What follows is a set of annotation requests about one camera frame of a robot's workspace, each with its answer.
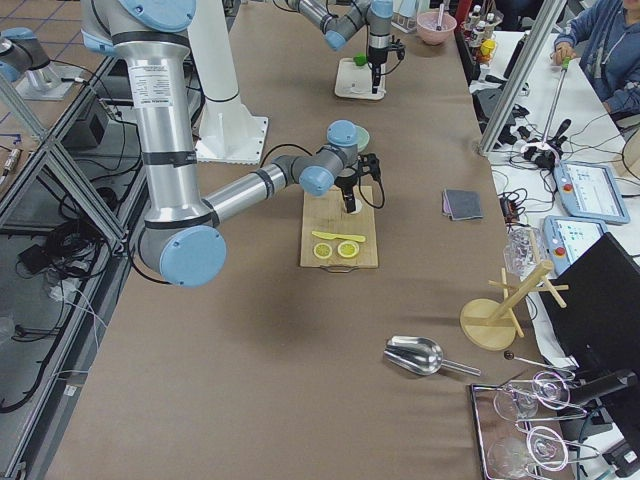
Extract aluminium frame post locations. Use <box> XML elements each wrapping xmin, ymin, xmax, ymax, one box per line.
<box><xmin>478</xmin><ymin>0</ymin><xmax>566</xmax><ymax>157</ymax></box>

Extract black glass rack tray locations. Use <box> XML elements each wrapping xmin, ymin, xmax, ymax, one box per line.
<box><xmin>465</xmin><ymin>369</ymin><xmax>640</xmax><ymax>480</ymax></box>

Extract teach pendant tablet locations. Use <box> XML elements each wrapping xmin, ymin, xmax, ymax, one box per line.
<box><xmin>543</xmin><ymin>216</ymin><xmax>608</xmax><ymax>272</ymax></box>
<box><xmin>553</xmin><ymin>161</ymin><xmax>631</xmax><ymax>225</ymax></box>

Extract wooden mug tree stand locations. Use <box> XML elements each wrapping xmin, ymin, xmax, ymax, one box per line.
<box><xmin>459</xmin><ymin>232</ymin><xmax>570</xmax><ymax>351</ymax></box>

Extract pink bowl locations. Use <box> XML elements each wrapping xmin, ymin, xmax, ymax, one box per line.
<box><xmin>416</xmin><ymin>11</ymin><xmax>457</xmax><ymax>46</ymax></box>

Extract stacked lemon slices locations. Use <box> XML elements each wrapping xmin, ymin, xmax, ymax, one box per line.
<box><xmin>313</xmin><ymin>242</ymin><xmax>333</xmax><ymax>260</ymax></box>

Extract single lemon slice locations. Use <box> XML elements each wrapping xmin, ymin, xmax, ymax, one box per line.
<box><xmin>337</xmin><ymin>240</ymin><xmax>360</xmax><ymax>259</ymax></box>

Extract black monitor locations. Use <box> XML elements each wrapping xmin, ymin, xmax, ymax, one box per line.
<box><xmin>540</xmin><ymin>233</ymin><xmax>639</xmax><ymax>451</ymax></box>

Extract seated person blue hoodie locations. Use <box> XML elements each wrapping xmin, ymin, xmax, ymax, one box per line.
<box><xmin>551</xmin><ymin>0</ymin><xmax>639</xmax><ymax>118</ymax></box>

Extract metal scoop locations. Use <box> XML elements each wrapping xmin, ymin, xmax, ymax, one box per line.
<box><xmin>383</xmin><ymin>335</ymin><xmax>482</xmax><ymax>377</ymax></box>

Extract bamboo cutting board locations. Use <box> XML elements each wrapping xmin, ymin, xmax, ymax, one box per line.
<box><xmin>299</xmin><ymin>186</ymin><xmax>379</xmax><ymax>270</ymax></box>

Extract grey folded cloth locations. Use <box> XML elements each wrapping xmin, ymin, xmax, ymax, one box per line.
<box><xmin>442</xmin><ymin>189</ymin><xmax>483</xmax><ymax>221</ymax></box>

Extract mint green bowl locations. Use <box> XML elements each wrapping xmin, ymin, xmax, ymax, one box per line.
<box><xmin>355</xmin><ymin>125</ymin><xmax>370</xmax><ymax>153</ymax></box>

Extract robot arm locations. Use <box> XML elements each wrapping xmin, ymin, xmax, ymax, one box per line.
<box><xmin>286</xmin><ymin>0</ymin><xmax>405</xmax><ymax>94</ymax></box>
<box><xmin>81</xmin><ymin>1</ymin><xmax>360</xmax><ymax>287</ymax></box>

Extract cream rabbit serving tray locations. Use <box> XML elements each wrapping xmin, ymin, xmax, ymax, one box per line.
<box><xmin>334</xmin><ymin>58</ymin><xmax>386</xmax><ymax>101</ymax></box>

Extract white steamed bun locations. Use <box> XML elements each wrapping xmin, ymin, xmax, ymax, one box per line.
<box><xmin>346</xmin><ymin>199</ymin><xmax>363</xmax><ymax>215</ymax></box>

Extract yellow plastic knife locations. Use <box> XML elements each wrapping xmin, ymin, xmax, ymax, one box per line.
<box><xmin>311</xmin><ymin>230</ymin><xmax>367</xmax><ymax>243</ymax></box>

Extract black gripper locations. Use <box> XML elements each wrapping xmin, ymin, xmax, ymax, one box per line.
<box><xmin>367</xmin><ymin>39</ymin><xmax>405</xmax><ymax>94</ymax></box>
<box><xmin>334</xmin><ymin>153</ymin><xmax>382</xmax><ymax>213</ymax></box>

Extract green lime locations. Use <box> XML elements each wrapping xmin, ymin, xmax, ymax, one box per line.
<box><xmin>353</xmin><ymin>53</ymin><xmax>368</xmax><ymax>66</ymax></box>

